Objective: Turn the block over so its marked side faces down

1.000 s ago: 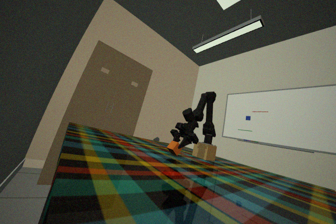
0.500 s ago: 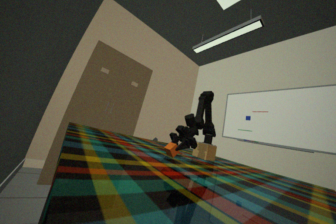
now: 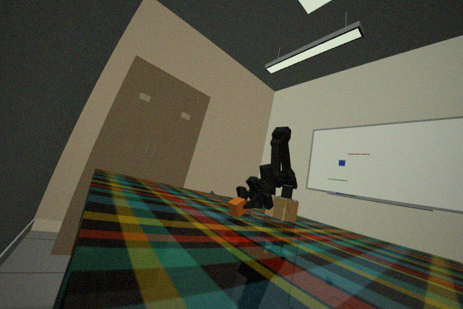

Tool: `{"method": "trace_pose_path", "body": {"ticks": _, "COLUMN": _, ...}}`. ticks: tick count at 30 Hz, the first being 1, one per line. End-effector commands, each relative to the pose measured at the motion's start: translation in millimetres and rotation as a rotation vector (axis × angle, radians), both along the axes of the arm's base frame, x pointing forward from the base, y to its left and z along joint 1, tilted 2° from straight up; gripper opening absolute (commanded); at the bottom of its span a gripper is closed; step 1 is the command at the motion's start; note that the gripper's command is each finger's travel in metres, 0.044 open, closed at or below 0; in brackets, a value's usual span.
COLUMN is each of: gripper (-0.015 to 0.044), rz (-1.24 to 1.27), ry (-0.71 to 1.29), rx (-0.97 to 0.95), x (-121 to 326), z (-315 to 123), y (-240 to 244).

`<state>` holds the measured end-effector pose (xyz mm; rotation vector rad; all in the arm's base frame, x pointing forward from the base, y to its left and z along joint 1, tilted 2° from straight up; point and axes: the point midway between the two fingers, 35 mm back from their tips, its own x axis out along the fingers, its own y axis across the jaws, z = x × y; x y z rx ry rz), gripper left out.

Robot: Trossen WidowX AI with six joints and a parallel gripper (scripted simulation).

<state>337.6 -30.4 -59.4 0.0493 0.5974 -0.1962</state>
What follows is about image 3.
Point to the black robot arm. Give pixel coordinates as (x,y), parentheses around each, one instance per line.
(271,174)

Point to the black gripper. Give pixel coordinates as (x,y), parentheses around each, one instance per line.
(257,199)

